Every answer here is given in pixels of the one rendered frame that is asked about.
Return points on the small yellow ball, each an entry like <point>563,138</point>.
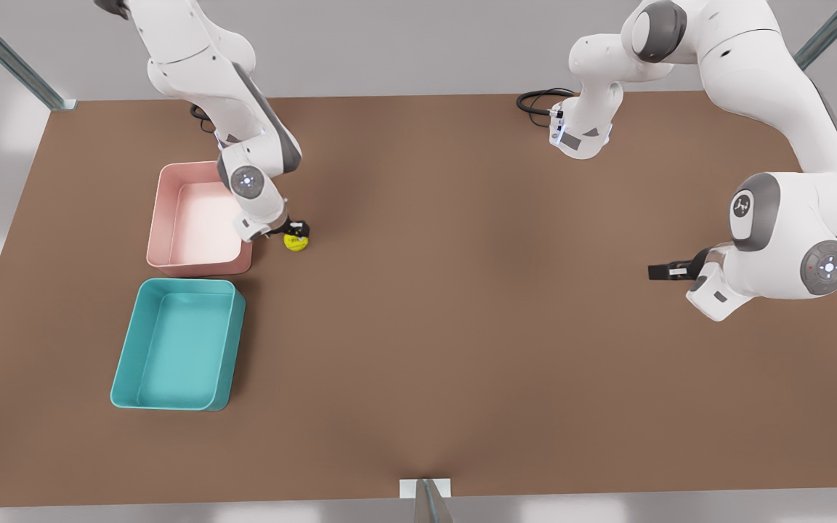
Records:
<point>295,242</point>

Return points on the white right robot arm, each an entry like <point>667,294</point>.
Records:
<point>204,65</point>

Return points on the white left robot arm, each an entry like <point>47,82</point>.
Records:
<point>767,80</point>

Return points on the pink plastic tray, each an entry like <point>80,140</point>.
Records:
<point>197,221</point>

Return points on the teal plastic tray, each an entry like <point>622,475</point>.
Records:
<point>179,345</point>

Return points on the silver frame post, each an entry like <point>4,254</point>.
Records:
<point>429,501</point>
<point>11,58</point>
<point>829,30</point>

